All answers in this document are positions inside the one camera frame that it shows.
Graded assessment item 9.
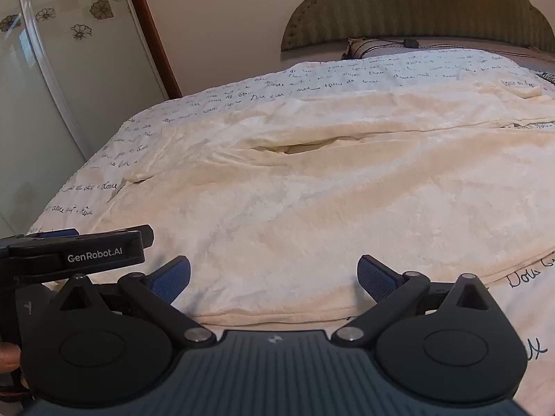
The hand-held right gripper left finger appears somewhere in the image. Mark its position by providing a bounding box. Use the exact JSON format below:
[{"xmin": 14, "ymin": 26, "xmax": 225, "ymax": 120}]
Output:
[{"xmin": 56, "ymin": 255, "xmax": 217, "ymax": 349}]

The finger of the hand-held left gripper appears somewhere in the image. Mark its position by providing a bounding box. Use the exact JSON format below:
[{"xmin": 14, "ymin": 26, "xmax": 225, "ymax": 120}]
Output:
[
  {"xmin": 0, "ymin": 224, "xmax": 155, "ymax": 251},
  {"xmin": 0, "ymin": 231, "xmax": 146, "ymax": 279}
]

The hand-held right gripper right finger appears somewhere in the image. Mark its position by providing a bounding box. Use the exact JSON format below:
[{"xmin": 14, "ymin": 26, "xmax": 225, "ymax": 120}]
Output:
[{"xmin": 333, "ymin": 255, "xmax": 499, "ymax": 349}]

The cream plush blanket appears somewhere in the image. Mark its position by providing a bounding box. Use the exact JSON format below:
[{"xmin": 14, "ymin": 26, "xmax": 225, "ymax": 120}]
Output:
[{"xmin": 45, "ymin": 79, "xmax": 555, "ymax": 328}]

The person's left hand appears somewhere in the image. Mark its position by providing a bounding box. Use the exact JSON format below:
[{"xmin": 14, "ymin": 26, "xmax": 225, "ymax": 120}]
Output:
[{"xmin": 0, "ymin": 341, "xmax": 22, "ymax": 373}]

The flower printed glass door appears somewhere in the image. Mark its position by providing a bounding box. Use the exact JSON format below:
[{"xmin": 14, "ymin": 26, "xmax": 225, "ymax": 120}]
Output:
[{"xmin": 0, "ymin": 0, "xmax": 170, "ymax": 235}]

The white script printed blanket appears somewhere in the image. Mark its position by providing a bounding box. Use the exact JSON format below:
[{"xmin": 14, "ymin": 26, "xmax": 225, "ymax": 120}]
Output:
[{"xmin": 26, "ymin": 47, "xmax": 555, "ymax": 416}]

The grey striped pillow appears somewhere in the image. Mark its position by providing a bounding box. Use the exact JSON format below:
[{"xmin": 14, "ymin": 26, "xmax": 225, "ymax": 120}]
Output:
[{"xmin": 342, "ymin": 37, "xmax": 555, "ymax": 70}]

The green padded headboard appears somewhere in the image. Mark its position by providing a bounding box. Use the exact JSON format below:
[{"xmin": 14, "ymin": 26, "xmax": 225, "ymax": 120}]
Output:
[{"xmin": 281, "ymin": 0, "xmax": 555, "ymax": 55}]

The brown wooden door frame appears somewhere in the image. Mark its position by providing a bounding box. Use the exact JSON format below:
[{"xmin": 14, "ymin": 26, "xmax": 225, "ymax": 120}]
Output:
[{"xmin": 120, "ymin": 0, "xmax": 183, "ymax": 98}]

